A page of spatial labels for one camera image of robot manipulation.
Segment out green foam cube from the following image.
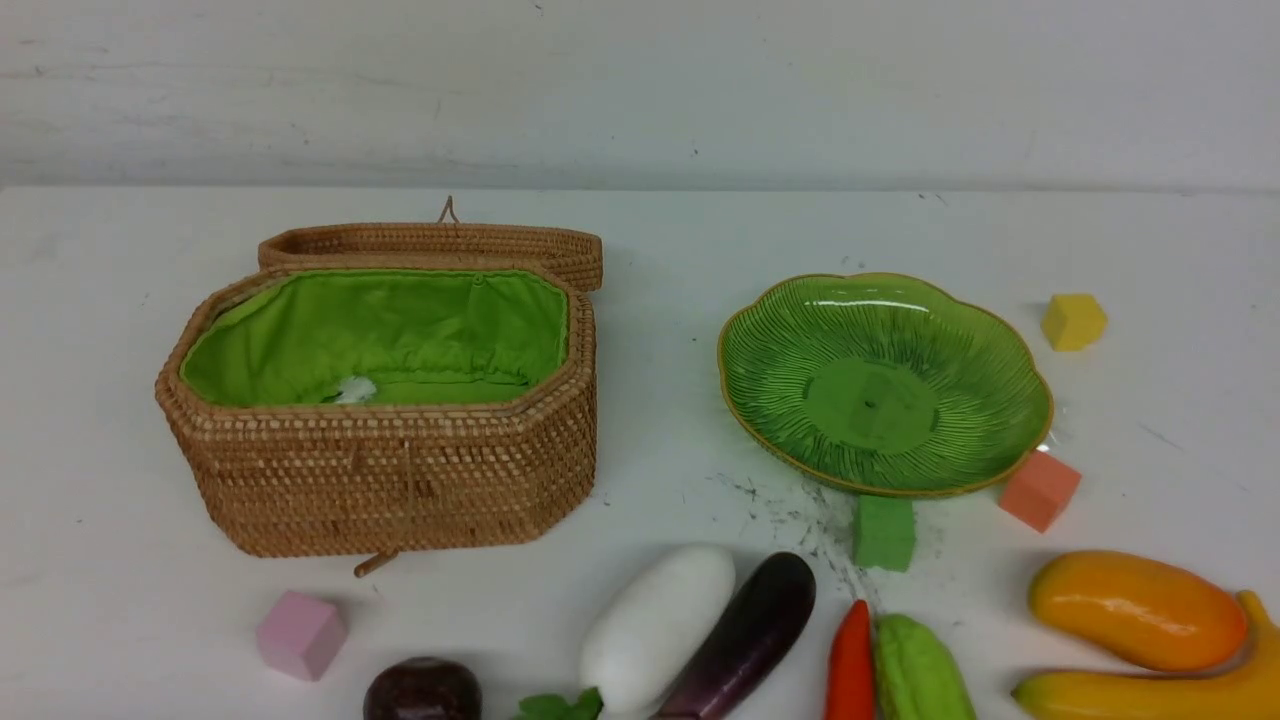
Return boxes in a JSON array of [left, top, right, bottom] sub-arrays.
[[852, 495, 916, 573]]

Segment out dark purple mangosteen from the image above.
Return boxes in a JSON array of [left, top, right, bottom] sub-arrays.
[[362, 657, 483, 719]]

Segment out yellow foam cube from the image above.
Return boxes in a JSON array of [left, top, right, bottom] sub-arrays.
[[1039, 293, 1108, 352]]

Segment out orange mango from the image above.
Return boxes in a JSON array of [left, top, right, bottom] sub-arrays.
[[1027, 550, 1249, 673]]

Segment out orange foam cube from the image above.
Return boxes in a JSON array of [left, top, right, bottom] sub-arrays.
[[998, 450, 1082, 534]]

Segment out green leaf-shaped glass plate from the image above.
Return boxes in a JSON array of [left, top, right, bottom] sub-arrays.
[[717, 272, 1055, 498]]

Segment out red chili pepper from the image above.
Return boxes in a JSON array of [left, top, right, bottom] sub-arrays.
[[822, 600, 877, 720]]

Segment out woven rattan basket lid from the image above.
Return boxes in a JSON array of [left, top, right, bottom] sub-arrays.
[[257, 199, 604, 293]]

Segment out green cucumber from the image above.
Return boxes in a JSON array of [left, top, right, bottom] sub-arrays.
[[873, 614, 977, 719]]

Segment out white radish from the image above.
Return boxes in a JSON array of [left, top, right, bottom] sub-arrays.
[[516, 544, 737, 720]]

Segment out purple eggplant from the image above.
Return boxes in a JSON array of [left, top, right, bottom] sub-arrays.
[[653, 552, 817, 719]]

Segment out pink foam cube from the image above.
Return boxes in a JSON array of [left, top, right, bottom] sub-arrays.
[[255, 591, 348, 682]]

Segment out yellow banana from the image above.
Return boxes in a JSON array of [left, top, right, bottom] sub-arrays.
[[1011, 591, 1279, 719]]

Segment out woven rattan basket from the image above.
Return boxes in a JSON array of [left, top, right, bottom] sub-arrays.
[[155, 260, 596, 571]]

